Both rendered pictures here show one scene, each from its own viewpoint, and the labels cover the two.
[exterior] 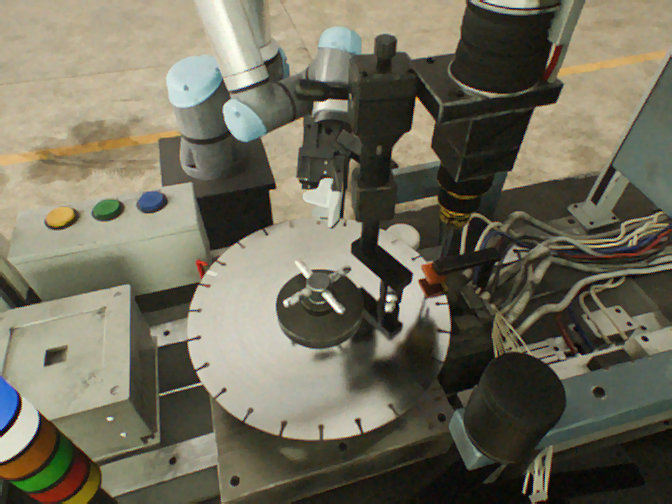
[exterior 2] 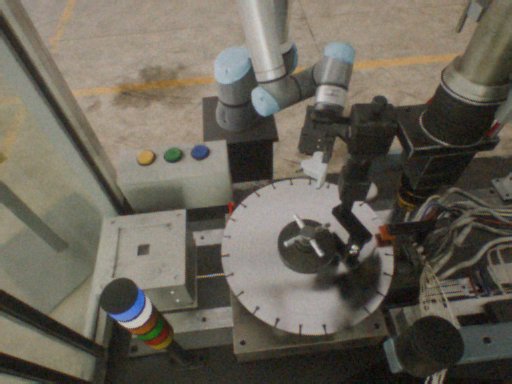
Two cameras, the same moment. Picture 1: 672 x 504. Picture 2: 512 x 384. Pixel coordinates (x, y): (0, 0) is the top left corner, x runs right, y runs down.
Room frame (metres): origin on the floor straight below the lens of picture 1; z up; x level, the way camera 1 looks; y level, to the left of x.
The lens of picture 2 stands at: (0.03, 0.04, 1.56)
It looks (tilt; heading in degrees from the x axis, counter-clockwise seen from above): 54 degrees down; 13
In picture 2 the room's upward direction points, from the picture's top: 3 degrees counter-clockwise
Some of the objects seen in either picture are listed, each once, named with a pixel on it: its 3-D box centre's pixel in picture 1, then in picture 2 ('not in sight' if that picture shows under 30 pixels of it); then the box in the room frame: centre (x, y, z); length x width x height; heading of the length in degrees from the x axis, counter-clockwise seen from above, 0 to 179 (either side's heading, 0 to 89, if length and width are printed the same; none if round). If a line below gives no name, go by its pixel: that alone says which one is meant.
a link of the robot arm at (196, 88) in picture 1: (202, 95); (236, 74); (0.92, 0.28, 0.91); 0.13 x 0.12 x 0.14; 131
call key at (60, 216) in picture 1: (62, 219); (146, 158); (0.56, 0.45, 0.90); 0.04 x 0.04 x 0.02
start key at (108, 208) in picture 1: (108, 210); (173, 155); (0.58, 0.38, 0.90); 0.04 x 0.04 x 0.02
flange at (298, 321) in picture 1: (319, 301); (306, 242); (0.35, 0.02, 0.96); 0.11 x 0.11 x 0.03
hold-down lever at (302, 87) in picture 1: (338, 99); (340, 126); (0.41, 0.00, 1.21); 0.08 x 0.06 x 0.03; 106
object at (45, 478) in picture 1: (36, 456); (146, 321); (0.14, 0.24, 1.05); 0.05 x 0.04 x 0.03; 16
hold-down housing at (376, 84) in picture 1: (377, 140); (363, 154); (0.39, -0.04, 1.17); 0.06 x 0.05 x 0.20; 97
